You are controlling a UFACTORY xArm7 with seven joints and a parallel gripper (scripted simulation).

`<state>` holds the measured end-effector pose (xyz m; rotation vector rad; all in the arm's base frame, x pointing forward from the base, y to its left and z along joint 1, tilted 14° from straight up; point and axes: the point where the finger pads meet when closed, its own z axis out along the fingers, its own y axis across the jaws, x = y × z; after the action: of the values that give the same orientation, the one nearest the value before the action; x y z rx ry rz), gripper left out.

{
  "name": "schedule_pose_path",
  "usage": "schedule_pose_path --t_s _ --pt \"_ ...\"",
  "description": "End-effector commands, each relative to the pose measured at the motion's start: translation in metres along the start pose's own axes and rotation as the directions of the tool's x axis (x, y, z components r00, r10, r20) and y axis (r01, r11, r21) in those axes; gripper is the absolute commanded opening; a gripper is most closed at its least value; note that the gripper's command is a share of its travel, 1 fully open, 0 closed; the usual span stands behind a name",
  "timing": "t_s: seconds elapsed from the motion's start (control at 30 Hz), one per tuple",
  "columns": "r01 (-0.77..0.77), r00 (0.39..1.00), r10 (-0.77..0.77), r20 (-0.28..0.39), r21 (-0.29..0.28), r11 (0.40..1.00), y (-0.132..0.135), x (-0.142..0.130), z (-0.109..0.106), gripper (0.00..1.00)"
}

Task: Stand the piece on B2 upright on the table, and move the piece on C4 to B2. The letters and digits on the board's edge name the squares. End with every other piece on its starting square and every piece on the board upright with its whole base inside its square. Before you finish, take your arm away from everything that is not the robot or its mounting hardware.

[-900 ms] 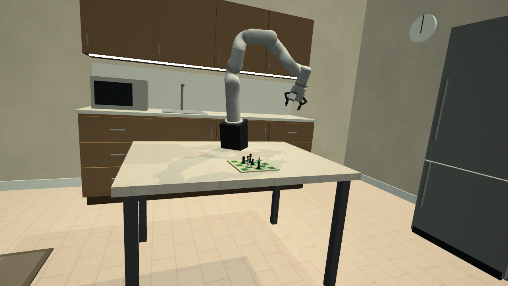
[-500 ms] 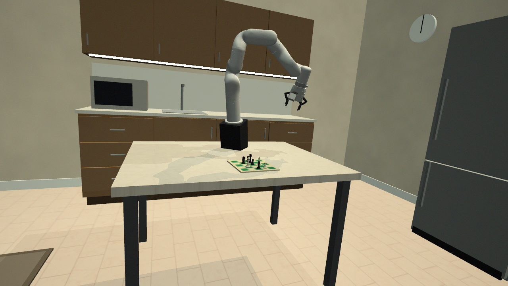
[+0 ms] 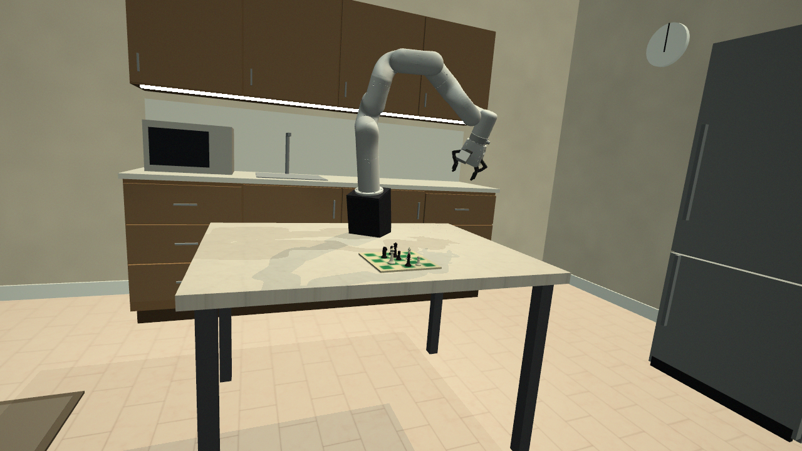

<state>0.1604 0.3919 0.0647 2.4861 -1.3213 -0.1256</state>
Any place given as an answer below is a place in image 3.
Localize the green and white chessboard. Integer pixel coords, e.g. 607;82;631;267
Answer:
358;251;442;273

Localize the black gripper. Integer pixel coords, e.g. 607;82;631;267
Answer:
452;138;487;180

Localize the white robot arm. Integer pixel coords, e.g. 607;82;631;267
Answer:
355;48;497;196

